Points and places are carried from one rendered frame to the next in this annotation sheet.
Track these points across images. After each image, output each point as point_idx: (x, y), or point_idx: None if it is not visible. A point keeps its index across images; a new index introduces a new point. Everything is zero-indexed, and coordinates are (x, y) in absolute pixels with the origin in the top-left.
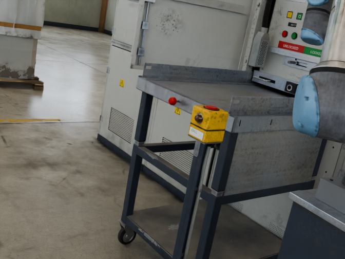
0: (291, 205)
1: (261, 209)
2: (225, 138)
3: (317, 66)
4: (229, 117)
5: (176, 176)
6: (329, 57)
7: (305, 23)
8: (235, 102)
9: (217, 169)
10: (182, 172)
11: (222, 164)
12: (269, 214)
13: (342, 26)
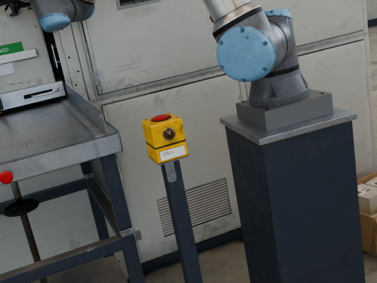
0: (79, 219)
1: (46, 254)
2: (110, 164)
3: (238, 15)
4: (111, 136)
5: (55, 266)
6: (237, 4)
7: (46, 9)
8: (36, 136)
9: (119, 204)
10: (53, 258)
11: (123, 194)
12: (59, 250)
13: None
